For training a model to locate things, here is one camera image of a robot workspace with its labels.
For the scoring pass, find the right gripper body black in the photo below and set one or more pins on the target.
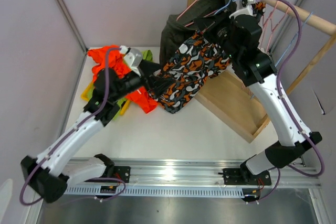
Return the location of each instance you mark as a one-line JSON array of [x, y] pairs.
[[218, 31]]

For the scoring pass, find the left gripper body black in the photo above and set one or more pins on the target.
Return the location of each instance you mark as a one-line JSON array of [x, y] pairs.
[[139, 81]]

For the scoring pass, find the camouflage orange black shorts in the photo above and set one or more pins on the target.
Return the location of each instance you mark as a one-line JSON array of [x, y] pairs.
[[195, 61]]

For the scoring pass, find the pink hanger with orange shorts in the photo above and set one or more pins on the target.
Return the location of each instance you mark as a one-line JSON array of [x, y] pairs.
[[267, 30]]

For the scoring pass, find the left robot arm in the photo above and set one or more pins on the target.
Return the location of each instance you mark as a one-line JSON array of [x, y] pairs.
[[50, 174]]

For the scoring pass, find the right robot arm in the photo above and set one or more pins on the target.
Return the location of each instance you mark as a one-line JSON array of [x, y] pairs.
[[238, 37]]

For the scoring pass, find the pink hanger leftmost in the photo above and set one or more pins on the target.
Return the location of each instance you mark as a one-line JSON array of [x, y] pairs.
[[194, 3]]

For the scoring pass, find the dark olive shorts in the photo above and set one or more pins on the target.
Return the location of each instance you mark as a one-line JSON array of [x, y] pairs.
[[176, 32]]

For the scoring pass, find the wooden clothes rack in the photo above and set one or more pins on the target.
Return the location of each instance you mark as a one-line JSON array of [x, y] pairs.
[[252, 96]]

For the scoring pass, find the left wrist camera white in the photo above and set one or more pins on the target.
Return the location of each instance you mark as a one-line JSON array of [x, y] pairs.
[[132, 57]]

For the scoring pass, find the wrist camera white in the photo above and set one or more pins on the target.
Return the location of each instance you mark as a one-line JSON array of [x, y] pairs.
[[247, 9], [132, 57]]

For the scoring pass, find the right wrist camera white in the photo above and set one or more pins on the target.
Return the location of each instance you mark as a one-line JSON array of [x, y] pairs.
[[247, 9]]

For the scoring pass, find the aluminium mounting rail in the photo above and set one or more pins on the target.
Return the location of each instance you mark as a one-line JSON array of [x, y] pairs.
[[168, 178]]

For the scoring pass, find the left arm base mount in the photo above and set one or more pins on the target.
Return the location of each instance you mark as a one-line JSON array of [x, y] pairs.
[[118, 172]]

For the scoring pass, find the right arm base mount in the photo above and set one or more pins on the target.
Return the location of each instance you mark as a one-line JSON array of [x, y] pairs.
[[236, 176]]

